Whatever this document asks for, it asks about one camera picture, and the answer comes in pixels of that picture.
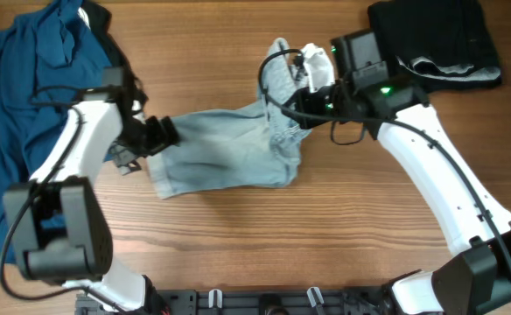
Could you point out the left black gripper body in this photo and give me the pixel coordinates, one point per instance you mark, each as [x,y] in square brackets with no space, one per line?
[144,139]

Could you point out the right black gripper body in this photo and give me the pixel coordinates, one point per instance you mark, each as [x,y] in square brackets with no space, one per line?
[306,107]

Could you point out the light blue denim shorts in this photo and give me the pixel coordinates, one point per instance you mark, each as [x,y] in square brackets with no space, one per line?
[256,145]

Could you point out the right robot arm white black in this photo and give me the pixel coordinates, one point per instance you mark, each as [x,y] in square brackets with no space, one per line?
[352,84]

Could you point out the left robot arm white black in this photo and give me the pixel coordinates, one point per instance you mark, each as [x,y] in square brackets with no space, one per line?
[58,239]

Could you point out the black garment under blue shirt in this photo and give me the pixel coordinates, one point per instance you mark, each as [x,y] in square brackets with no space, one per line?
[99,19]

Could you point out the dark blue shirt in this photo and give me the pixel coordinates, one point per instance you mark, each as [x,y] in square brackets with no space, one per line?
[44,57]

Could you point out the folded black garment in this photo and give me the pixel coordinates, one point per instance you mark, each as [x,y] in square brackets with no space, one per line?
[441,44]

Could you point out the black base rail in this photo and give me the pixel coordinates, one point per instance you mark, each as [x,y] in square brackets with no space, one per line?
[350,300]

